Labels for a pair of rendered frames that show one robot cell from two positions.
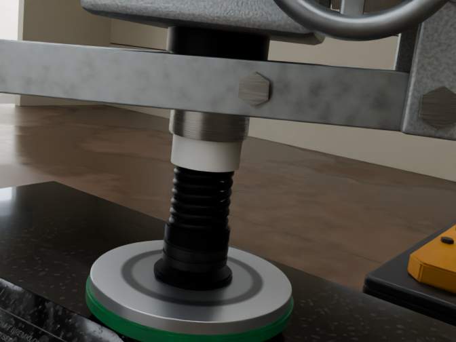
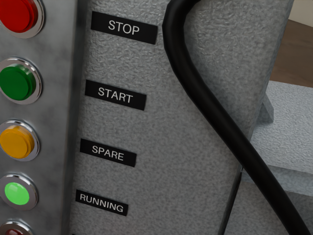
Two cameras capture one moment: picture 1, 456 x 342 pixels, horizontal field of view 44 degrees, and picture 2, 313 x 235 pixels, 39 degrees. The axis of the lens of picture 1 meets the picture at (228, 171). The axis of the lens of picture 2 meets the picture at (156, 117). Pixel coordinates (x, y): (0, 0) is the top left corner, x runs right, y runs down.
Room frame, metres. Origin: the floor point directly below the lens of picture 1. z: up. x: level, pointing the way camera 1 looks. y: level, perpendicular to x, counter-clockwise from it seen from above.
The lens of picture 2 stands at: (0.17, 0.01, 1.59)
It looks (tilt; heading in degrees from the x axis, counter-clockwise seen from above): 29 degrees down; 0
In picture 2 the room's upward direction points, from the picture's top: 10 degrees clockwise
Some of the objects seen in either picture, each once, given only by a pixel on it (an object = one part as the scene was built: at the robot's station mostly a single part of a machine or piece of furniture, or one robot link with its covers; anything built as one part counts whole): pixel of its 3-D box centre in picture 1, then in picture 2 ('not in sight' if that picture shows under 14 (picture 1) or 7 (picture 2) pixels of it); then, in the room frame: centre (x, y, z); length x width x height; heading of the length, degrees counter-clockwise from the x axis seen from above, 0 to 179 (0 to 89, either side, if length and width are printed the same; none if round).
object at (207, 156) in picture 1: (206, 146); not in sight; (0.57, 0.02, 1.03); 0.07 x 0.07 x 0.04
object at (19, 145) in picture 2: not in sight; (17, 141); (0.45, 0.11, 1.39); 0.03 x 0.01 x 0.03; 80
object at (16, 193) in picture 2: not in sight; (18, 191); (0.46, 0.11, 1.34); 0.02 x 0.01 x 0.02; 80
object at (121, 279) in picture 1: (192, 279); not in sight; (0.57, 0.02, 0.89); 0.21 x 0.21 x 0.01
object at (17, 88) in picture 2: not in sight; (17, 82); (0.45, 0.11, 1.44); 0.03 x 0.01 x 0.03; 80
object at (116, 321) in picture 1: (191, 282); not in sight; (0.57, 0.02, 0.88); 0.22 x 0.22 x 0.04
